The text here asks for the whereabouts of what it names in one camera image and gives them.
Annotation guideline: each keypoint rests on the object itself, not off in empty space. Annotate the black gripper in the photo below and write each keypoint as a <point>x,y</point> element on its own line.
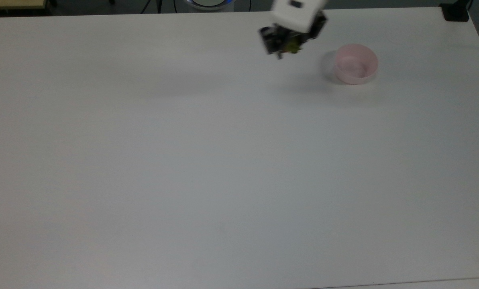
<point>296,40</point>

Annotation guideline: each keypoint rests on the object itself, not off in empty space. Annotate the small green object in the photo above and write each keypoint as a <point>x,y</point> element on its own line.
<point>292,48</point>

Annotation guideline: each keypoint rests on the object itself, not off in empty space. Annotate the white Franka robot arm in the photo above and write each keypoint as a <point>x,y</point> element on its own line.
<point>297,14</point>

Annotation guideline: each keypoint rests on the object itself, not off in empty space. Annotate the pink plastic bowl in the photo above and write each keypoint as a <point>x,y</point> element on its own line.
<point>355,66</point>

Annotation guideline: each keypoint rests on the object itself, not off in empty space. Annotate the black tripod legs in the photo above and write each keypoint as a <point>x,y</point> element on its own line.
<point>157,5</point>

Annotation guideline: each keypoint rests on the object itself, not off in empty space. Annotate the white neighbouring table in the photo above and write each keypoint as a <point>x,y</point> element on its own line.
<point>424,285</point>

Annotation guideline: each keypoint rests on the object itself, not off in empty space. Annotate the light wooden table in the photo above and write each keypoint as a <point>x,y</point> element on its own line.
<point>10,4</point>

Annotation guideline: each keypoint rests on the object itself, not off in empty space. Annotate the black clamp mount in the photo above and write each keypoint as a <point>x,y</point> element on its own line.
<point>456,12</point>

